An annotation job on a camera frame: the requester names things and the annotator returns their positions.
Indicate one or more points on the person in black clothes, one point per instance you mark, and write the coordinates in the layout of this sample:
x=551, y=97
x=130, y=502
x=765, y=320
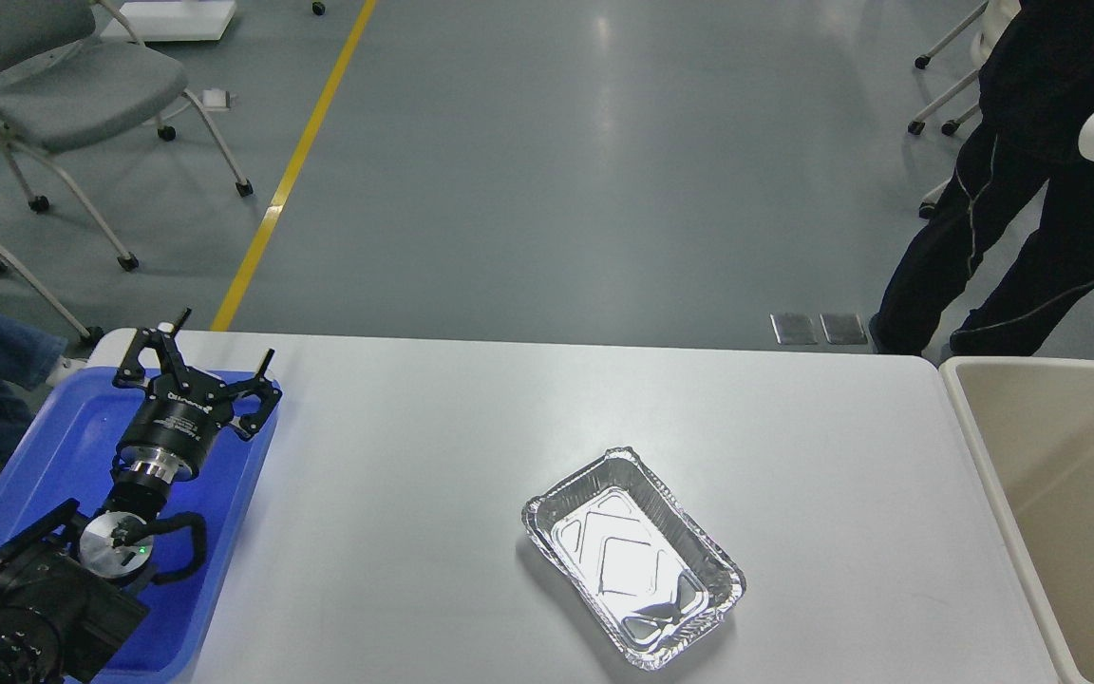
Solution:
x=1036, y=93

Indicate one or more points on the beige plastic bin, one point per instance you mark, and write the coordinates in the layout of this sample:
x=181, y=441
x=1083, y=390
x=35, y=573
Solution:
x=1029, y=424

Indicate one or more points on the blue plastic tray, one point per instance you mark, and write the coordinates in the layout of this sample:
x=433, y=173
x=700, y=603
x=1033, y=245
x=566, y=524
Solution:
x=66, y=454

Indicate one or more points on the aluminium foil tray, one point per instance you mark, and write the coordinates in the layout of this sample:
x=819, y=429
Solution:
x=654, y=580

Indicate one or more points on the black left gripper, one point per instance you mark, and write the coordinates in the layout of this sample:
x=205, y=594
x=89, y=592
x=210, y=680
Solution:
x=181, y=415

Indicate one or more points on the metal floor socket plate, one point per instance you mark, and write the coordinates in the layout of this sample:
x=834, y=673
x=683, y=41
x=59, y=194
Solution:
x=793, y=329

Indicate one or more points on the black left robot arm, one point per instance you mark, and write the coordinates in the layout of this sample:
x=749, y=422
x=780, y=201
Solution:
x=119, y=513

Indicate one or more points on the white base board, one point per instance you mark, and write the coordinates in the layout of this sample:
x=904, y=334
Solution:
x=179, y=21

